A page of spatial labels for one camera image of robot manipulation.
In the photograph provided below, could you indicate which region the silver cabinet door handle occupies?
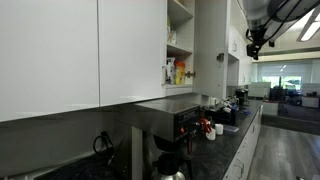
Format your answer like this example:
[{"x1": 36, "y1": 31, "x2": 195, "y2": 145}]
[{"x1": 161, "y1": 64, "x2": 168, "y2": 85}]

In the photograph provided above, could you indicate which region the steel coffee carafe black lid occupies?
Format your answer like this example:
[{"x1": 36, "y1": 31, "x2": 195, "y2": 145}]
[{"x1": 151, "y1": 151, "x2": 193, "y2": 180}]

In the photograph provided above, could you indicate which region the white office desk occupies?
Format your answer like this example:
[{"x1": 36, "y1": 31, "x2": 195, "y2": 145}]
[{"x1": 300, "y1": 95, "x2": 320, "y2": 109}]

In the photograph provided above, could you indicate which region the black power cord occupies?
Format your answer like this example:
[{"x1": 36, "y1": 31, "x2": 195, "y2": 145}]
[{"x1": 92, "y1": 130, "x2": 116, "y2": 164}]

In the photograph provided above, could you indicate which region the white lower cabinet row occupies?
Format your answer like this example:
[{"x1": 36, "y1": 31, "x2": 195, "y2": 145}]
[{"x1": 222, "y1": 104, "x2": 264, "y2": 180}]

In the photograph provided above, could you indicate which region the red plastic handle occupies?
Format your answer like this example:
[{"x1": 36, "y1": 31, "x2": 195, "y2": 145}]
[{"x1": 199, "y1": 117, "x2": 213, "y2": 135}]

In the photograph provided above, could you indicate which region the yellow container orange lid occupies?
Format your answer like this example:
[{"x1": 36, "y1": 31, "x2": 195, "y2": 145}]
[{"x1": 174, "y1": 60, "x2": 186, "y2": 85}]

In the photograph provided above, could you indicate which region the white paper cup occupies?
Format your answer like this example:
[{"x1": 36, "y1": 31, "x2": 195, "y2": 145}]
[{"x1": 206, "y1": 127, "x2": 217, "y2": 141}]

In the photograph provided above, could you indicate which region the stainless steel coffee maker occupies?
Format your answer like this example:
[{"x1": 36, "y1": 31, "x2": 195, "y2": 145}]
[{"x1": 113, "y1": 98, "x2": 203, "y2": 180}]

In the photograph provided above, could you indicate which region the green packet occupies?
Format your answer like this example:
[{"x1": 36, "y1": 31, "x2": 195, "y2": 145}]
[{"x1": 166, "y1": 16, "x2": 172, "y2": 44}]

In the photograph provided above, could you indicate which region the dark office chair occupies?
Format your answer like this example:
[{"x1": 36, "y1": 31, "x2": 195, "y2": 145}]
[{"x1": 269, "y1": 85, "x2": 288, "y2": 103}]

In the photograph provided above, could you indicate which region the white office cabinet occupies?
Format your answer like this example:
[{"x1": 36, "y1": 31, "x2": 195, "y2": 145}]
[{"x1": 248, "y1": 81, "x2": 272, "y2": 99}]

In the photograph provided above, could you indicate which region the white cabinet shelf unit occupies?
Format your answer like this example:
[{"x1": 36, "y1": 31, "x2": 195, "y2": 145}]
[{"x1": 165, "y1": 0, "x2": 197, "y2": 98}]

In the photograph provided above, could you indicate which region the dark flat tray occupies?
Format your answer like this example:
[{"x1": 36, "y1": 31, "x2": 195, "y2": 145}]
[{"x1": 222, "y1": 124, "x2": 240, "y2": 134}]

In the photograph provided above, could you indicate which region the ceiling light panel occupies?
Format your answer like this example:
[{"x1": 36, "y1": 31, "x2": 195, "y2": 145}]
[{"x1": 296, "y1": 8, "x2": 320, "y2": 43}]

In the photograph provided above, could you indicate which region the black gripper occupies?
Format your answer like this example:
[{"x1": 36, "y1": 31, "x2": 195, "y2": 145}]
[{"x1": 246, "y1": 29, "x2": 268, "y2": 61}]

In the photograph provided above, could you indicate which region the white mug red detail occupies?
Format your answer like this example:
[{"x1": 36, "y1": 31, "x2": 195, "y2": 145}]
[{"x1": 214, "y1": 123, "x2": 224, "y2": 136}]

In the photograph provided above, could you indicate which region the office window with blind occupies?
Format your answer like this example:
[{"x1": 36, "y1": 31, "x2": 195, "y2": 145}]
[{"x1": 256, "y1": 62, "x2": 314, "y2": 91}]

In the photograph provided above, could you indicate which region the brass cabinet hinge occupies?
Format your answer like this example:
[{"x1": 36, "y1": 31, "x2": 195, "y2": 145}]
[{"x1": 184, "y1": 70, "x2": 197, "y2": 79}]

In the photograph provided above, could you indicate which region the black box appliance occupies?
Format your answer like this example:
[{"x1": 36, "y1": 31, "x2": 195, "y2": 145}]
[{"x1": 204, "y1": 99, "x2": 238, "y2": 127}]

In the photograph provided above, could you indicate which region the white upper cabinet block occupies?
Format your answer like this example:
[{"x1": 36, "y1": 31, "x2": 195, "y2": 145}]
[{"x1": 238, "y1": 39, "x2": 255, "y2": 87}]

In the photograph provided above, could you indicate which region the white cabinet door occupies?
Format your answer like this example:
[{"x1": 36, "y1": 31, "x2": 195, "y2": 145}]
[
  {"x1": 194, "y1": 0, "x2": 232, "y2": 100},
  {"x1": 0, "y1": 0, "x2": 100, "y2": 123},
  {"x1": 97, "y1": 0, "x2": 168, "y2": 108},
  {"x1": 227, "y1": 24, "x2": 242, "y2": 88}
]

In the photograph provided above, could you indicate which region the clear plastic bag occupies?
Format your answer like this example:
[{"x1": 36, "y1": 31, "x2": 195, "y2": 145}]
[{"x1": 165, "y1": 57, "x2": 176, "y2": 85}]

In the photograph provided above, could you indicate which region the black coffee machine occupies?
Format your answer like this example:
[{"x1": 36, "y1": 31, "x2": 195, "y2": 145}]
[{"x1": 235, "y1": 88, "x2": 249, "y2": 107}]

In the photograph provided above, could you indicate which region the small white packet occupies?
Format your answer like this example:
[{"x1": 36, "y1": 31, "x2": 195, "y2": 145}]
[{"x1": 169, "y1": 29, "x2": 178, "y2": 45}]

